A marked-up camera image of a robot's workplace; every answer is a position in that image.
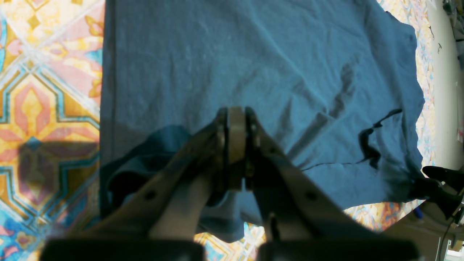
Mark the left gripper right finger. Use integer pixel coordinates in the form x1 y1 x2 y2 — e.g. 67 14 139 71
245 107 382 241

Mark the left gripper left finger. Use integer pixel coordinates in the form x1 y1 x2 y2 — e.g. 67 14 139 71
70 108 229 241

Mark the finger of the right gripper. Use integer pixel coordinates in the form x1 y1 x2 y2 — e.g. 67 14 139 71
411 166 464 220

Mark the patterned tablecloth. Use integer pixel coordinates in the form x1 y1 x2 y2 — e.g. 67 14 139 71
0 0 435 261

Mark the dark blue t-shirt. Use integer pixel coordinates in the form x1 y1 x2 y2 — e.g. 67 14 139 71
100 0 427 221

